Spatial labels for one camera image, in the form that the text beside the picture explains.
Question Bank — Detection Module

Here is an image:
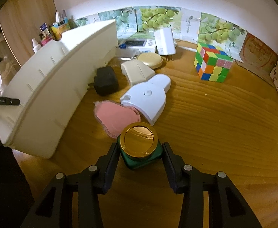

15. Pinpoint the wooden cabinet side panel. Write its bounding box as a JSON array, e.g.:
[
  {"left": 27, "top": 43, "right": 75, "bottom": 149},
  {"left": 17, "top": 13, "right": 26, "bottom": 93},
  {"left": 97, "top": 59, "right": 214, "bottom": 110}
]
[{"left": 0, "top": 0, "right": 59, "bottom": 69}]

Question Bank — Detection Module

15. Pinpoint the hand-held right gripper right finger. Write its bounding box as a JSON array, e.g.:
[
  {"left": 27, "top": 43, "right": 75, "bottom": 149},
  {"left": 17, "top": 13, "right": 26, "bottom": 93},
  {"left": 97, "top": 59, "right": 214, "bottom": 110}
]
[{"left": 161, "top": 142, "right": 263, "bottom": 228}]

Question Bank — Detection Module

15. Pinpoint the round cream compact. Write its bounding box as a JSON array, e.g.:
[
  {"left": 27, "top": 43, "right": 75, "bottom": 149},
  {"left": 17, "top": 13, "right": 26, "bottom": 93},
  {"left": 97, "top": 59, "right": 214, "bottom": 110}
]
[{"left": 138, "top": 52, "right": 163, "bottom": 70}]

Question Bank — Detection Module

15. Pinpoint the brown printed cardboard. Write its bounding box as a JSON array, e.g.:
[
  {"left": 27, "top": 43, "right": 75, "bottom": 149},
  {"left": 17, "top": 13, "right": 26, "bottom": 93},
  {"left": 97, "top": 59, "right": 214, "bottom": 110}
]
[{"left": 235, "top": 32, "right": 278, "bottom": 88}]

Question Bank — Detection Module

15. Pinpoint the yellow snack packet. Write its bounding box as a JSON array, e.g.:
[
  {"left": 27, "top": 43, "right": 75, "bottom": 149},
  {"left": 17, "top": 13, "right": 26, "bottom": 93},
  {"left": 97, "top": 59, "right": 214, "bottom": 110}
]
[{"left": 51, "top": 20, "right": 70, "bottom": 41}]

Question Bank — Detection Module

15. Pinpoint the white lace cloth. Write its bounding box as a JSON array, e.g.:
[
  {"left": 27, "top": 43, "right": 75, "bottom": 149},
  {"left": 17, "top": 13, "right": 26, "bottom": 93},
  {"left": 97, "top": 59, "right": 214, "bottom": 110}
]
[{"left": 0, "top": 28, "right": 21, "bottom": 95}]

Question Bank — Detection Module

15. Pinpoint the white spray bottle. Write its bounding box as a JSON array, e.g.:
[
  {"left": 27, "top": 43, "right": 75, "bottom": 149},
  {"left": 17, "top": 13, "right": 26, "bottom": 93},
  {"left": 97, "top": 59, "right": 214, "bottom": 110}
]
[{"left": 32, "top": 39, "right": 42, "bottom": 54}]

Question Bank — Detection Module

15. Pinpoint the white power adapter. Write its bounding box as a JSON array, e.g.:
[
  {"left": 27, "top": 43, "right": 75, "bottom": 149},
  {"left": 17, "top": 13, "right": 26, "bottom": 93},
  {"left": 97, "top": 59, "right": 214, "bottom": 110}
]
[{"left": 154, "top": 28, "right": 177, "bottom": 62}]

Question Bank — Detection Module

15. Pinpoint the pink pad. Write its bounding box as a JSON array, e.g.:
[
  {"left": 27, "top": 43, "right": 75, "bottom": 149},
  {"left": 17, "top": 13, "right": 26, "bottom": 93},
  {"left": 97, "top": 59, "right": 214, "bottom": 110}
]
[{"left": 93, "top": 100, "right": 142, "bottom": 139}]

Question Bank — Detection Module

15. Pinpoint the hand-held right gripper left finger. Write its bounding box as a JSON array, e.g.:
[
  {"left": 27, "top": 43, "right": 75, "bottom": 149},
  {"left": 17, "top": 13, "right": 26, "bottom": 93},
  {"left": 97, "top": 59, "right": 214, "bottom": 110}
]
[{"left": 20, "top": 143, "right": 119, "bottom": 228}]

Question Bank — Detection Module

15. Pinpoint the white plastic storage bin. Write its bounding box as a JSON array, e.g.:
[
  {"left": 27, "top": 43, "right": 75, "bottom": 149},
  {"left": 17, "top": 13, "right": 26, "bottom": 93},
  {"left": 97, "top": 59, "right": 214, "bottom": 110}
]
[{"left": 0, "top": 19, "right": 119, "bottom": 159}]

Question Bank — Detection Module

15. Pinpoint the black power adapter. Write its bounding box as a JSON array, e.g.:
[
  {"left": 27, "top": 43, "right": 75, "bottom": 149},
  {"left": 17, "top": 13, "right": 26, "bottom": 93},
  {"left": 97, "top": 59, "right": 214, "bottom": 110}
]
[{"left": 88, "top": 66, "right": 119, "bottom": 97}]

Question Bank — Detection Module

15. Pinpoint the clear plastic box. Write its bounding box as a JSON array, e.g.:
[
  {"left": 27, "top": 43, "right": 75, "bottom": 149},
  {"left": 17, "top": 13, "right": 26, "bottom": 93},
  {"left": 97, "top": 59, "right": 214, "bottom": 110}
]
[{"left": 115, "top": 48, "right": 140, "bottom": 61}]

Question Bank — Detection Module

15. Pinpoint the colourful puzzle cube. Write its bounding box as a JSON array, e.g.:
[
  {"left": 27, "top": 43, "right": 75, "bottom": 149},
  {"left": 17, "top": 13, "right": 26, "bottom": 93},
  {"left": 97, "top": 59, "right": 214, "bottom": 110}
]
[{"left": 193, "top": 42, "right": 234, "bottom": 83}]

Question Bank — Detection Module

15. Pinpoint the white bottle-shaped plastic device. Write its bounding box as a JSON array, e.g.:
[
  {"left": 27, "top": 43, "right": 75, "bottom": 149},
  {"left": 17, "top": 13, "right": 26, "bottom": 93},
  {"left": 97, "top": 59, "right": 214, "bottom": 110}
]
[{"left": 120, "top": 74, "right": 171, "bottom": 126}]

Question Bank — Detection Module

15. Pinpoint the white monitor device with screen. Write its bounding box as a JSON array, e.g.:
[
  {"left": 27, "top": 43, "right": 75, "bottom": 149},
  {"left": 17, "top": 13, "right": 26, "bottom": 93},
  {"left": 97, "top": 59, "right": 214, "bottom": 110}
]
[{"left": 118, "top": 39, "right": 156, "bottom": 55}]

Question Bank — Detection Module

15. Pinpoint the row of grape print posters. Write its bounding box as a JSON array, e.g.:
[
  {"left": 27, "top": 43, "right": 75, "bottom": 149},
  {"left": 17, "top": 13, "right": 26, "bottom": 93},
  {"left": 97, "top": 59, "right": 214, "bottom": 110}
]
[{"left": 74, "top": 6, "right": 247, "bottom": 56}]

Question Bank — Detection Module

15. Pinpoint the green jar with gold lid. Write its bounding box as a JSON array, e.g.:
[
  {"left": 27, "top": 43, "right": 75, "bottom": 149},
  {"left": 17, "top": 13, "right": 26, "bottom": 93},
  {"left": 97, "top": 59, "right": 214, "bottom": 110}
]
[{"left": 116, "top": 122, "right": 164, "bottom": 171}]

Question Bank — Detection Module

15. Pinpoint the beige plastic case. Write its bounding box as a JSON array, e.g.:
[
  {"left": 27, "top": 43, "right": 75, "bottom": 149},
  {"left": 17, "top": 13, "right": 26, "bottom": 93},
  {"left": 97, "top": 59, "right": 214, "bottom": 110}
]
[{"left": 120, "top": 60, "right": 156, "bottom": 87}]

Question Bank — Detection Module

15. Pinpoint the blue and white tube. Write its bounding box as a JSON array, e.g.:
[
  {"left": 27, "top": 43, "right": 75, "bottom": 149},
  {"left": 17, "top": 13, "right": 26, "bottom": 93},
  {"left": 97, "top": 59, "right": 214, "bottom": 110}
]
[{"left": 39, "top": 22, "right": 49, "bottom": 38}]

